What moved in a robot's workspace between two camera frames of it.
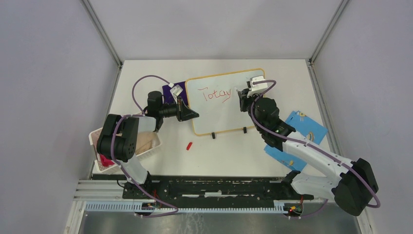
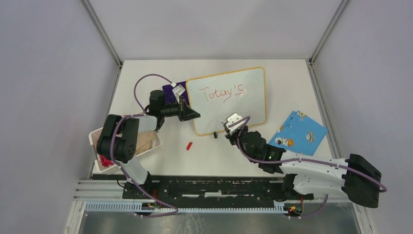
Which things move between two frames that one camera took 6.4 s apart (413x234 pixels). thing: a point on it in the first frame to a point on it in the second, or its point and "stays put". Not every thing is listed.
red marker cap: (189, 146) stays put
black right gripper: (244, 99) to (230, 136)
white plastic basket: (93, 138) stays put
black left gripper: (183, 113) stays put
